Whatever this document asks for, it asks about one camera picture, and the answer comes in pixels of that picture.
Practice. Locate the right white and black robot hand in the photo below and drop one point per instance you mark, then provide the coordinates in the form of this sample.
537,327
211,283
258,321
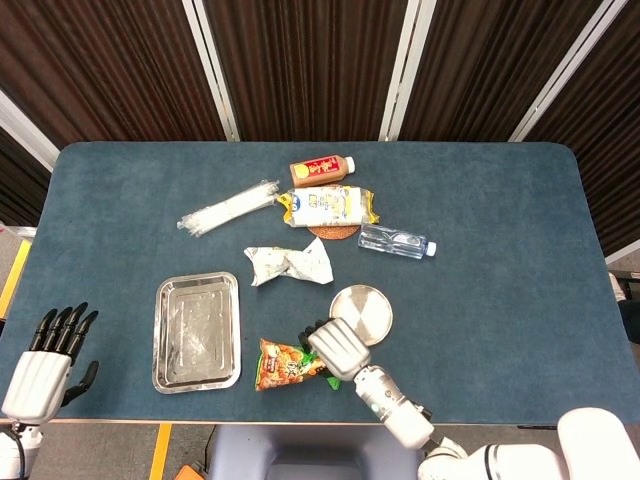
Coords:
340,350

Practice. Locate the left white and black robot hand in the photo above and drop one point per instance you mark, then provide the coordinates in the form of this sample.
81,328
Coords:
35,385

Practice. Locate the green orange snack bag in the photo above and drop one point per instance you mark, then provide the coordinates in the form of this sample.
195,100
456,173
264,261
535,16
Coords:
275,365

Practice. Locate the white snack bag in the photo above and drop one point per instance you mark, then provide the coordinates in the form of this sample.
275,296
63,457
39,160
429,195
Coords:
280,265

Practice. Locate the pale grey robot base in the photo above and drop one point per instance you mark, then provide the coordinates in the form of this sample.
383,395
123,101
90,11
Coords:
300,450

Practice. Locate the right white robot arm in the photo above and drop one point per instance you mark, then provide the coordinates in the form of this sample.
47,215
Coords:
400,410

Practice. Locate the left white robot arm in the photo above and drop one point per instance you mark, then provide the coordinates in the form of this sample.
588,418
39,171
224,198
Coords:
15,450

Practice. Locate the round stainless steel plate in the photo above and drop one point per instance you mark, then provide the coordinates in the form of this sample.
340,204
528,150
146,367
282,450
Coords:
365,310

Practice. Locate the round woven brown coaster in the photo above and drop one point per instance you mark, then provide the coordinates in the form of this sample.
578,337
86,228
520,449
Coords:
332,234

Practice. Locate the clear plastic water bottle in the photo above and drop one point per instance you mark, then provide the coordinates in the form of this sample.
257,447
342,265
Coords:
395,241

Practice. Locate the white bread package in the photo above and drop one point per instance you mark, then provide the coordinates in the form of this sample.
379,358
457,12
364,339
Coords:
330,206

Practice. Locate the rectangular stainless steel tray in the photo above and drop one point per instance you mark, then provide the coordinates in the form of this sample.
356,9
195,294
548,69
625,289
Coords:
195,335

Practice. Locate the brown drink bottle red label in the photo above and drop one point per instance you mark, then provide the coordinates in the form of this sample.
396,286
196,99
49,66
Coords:
320,171

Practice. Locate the clear bag of white straws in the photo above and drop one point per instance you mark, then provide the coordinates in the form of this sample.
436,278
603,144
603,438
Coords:
225,210

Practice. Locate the brown screen panel white frame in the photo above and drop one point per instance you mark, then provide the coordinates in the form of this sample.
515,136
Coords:
490,65
610,125
310,65
15,190
110,65

